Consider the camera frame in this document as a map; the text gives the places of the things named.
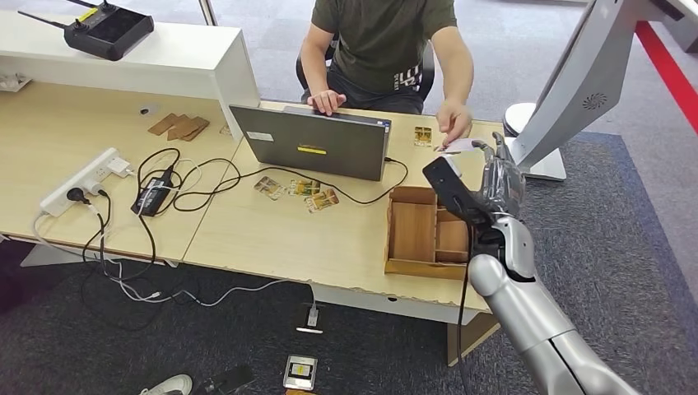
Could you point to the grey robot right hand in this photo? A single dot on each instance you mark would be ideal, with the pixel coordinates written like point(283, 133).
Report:
point(504, 185)

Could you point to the person's left hand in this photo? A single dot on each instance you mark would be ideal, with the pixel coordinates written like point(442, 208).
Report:
point(453, 121)

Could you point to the person's right hand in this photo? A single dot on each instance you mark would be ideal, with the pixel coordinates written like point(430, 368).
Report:
point(326, 102)

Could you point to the white ID card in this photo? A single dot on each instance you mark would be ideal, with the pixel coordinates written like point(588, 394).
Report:
point(459, 145)

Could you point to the wooden organizer box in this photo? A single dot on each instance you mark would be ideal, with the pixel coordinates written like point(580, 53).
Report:
point(414, 231)

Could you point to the person's left forearm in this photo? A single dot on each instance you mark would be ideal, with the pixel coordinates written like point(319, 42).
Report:
point(459, 76)

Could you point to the person's right forearm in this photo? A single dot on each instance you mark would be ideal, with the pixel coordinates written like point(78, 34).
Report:
point(317, 73)

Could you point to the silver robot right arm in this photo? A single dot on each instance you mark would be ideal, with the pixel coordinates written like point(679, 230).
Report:
point(518, 305)

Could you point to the person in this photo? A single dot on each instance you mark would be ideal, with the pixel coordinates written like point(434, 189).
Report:
point(376, 43)

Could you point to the grey laptop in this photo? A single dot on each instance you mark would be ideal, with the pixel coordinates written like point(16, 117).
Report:
point(316, 144)

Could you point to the white round stand base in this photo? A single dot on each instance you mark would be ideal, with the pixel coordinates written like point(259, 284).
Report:
point(517, 117)

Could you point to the grey kiosk display stand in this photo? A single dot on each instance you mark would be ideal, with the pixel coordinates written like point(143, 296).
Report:
point(578, 82)

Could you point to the brown cardboard piece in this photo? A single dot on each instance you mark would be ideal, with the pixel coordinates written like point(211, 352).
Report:
point(182, 128)
point(161, 124)
point(199, 128)

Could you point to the white counter shelf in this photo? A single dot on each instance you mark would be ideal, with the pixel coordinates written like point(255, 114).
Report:
point(163, 60)

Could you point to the black laptop power adapter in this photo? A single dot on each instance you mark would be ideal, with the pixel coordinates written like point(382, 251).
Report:
point(152, 193)

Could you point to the white plug-in charger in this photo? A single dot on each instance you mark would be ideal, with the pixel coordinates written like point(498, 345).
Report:
point(119, 166)

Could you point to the black remote controller with antennas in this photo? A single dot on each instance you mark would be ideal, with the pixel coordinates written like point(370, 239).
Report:
point(106, 30)

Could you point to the white power strip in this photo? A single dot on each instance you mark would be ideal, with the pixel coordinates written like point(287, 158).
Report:
point(76, 182)

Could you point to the black power plug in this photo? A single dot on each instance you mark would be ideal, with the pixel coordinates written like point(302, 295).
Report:
point(76, 195)

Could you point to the white device on floor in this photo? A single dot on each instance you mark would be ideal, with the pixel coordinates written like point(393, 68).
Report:
point(300, 372)

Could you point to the white shoe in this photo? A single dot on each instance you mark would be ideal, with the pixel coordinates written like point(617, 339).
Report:
point(166, 386)

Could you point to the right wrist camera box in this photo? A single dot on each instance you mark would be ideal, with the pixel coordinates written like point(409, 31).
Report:
point(450, 185)

